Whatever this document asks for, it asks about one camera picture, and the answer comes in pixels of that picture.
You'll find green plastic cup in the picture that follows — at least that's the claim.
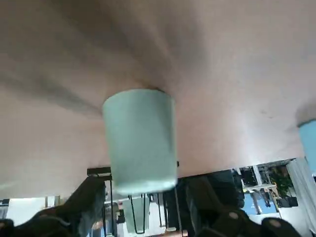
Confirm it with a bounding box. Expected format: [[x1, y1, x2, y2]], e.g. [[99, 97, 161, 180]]
[[102, 88, 179, 195]]

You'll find black wire cup rack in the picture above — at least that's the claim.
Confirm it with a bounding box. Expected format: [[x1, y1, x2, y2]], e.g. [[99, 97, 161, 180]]
[[86, 160, 185, 237]]

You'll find blue plastic cup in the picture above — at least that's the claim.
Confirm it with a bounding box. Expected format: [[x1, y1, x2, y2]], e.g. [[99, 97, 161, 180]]
[[297, 119, 316, 170]]

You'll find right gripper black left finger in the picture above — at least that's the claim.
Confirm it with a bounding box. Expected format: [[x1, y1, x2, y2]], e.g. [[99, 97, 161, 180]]
[[0, 176, 107, 237]]

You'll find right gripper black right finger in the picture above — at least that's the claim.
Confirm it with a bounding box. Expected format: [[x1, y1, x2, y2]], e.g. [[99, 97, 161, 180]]
[[187, 172, 305, 237]]

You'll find translucent green cup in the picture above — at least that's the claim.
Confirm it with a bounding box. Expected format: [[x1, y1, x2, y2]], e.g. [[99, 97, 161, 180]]
[[121, 196, 152, 235]]

